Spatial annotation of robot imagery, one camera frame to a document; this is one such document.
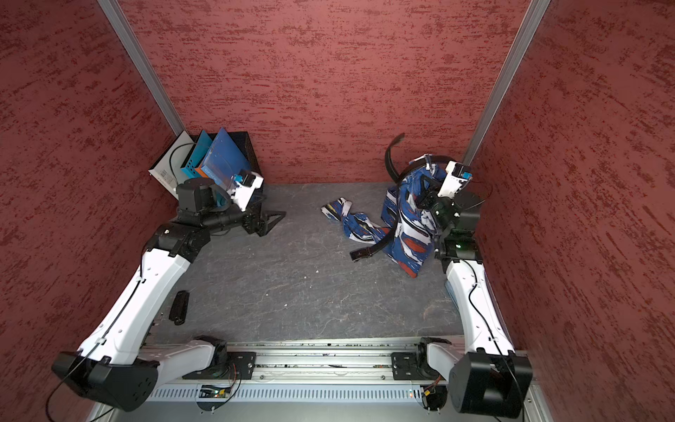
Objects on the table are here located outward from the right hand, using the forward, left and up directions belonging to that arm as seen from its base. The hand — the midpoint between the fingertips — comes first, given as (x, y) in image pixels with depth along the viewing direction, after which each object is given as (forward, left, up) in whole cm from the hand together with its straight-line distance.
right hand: (419, 179), depth 72 cm
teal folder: (+22, +72, -4) cm, 76 cm away
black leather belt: (+3, +5, -3) cm, 6 cm away
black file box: (+31, +60, -10) cm, 68 cm away
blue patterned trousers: (-6, +4, -11) cm, 13 cm away
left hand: (-7, +42, -4) cm, 43 cm away
